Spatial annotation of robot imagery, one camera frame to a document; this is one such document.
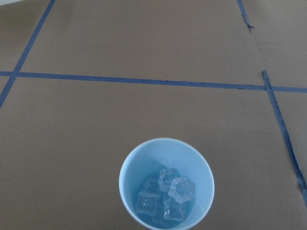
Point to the light blue plastic cup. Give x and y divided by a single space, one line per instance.
170 153

